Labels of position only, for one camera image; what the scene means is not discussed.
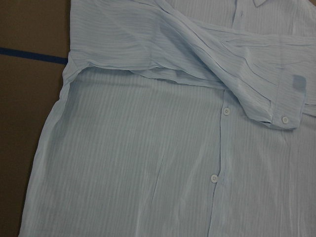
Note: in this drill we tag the light blue button-up shirt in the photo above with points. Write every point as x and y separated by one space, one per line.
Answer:
181 118

